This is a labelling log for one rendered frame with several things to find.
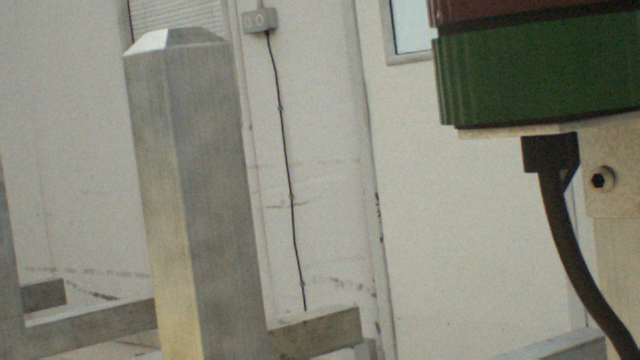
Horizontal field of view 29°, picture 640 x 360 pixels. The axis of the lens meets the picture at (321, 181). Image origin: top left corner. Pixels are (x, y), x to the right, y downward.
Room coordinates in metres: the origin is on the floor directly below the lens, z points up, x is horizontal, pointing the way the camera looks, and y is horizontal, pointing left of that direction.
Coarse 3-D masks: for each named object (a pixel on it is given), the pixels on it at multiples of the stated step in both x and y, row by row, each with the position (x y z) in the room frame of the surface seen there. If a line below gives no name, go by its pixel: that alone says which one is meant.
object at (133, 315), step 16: (112, 304) 1.11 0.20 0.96; (128, 304) 1.11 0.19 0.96; (144, 304) 1.12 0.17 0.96; (32, 320) 1.08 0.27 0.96; (48, 320) 1.06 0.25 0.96; (64, 320) 1.07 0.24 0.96; (80, 320) 1.08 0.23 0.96; (96, 320) 1.09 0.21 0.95; (112, 320) 1.10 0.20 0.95; (128, 320) 1.11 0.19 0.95; (144, 320) 1.12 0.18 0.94; (32, 336) 1.05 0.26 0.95; (48, 336) 1.06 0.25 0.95; (64, 336) 1.07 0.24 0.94; (80, 336) 1.08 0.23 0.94; (96, 336) 1.09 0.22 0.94; (112, 336) 1.09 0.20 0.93; (128, 336) 1.11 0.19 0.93; (32, 352) 1.05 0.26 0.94; (48, 352) 1.06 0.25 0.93
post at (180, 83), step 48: (144, 48) 0.53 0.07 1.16; (192, 48) 0.53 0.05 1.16; (144, 96) 0.53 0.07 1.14; (192, 96) 0.52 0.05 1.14; (144, 144) 0.54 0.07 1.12; (192, 144) 0.52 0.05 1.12; (240, 144) 0.54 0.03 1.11; (144, 192) 0.54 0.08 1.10; (192, 192) 0.52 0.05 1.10; (240, 192) 0.54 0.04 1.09; (192, 240) 0.52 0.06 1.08; (240, 240) 0.53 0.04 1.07; (192, 288) 0.52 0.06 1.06; (240, 288) 0.53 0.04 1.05; (192, 336) 0.52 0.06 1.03; (240, 336) 0.53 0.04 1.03
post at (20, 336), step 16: (0, 160) 0.73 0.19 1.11; (0, 176) 0.73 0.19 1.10; (0, 192) 0.73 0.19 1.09; (0, 208) 0.73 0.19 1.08; (0, 224) 0.73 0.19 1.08; (0, 240) 0.73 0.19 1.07; (0, 256) 0.73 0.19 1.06; (0, 272) 0.73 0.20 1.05; (16, 272) 0.73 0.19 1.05; (0, 288) 0.73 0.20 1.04; (16, 288) 0.73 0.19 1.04; (0, 304) 0.73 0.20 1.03; (16, 304) 0.73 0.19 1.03; (0, 320) 0.72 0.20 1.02; (16, 320) 0.73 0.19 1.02; (0, 336) 0.72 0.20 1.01; (16, 336) 0.73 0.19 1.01; (0, 352) 0.72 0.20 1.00; (16, 352) 0.73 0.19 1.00
